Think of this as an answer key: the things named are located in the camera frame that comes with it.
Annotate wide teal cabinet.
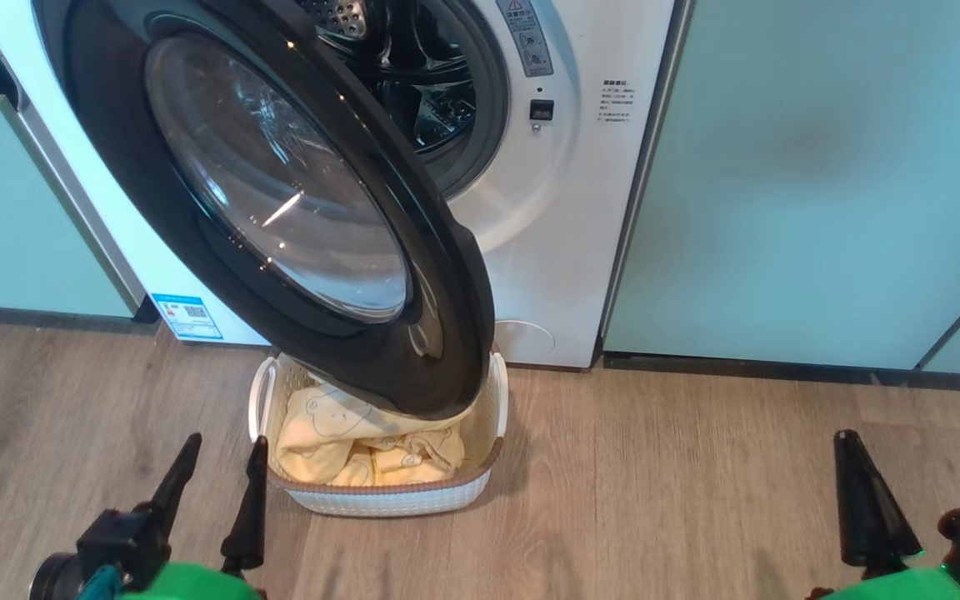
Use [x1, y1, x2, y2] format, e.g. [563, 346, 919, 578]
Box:
[603, 0, 960, 373]

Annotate white perforated laundry basket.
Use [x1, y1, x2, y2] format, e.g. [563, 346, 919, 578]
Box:
[247, 348, 511, 518]

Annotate teal cabinet with black handle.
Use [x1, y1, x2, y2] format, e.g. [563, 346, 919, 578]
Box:
[0, 17, 146, 324]

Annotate black round washing machine door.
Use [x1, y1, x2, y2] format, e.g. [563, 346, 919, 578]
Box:
[30, 0, 497, 423]

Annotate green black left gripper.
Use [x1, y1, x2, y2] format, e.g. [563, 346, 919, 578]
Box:
[76, 432, 270, 600]

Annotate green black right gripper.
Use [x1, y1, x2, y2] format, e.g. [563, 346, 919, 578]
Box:
[807, 428, 960, 600]

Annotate blue energy label sticker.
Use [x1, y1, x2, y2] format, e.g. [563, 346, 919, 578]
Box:
[151, 292, 224, 343]

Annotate white washing machine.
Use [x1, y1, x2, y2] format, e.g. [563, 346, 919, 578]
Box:
[0, 0, 695, 373]

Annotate teal cable connector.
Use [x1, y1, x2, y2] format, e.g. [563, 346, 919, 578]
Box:
[76, 565, 124, 600]

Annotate grey warning sticker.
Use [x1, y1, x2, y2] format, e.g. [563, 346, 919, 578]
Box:
[495, 0, 556, 78]

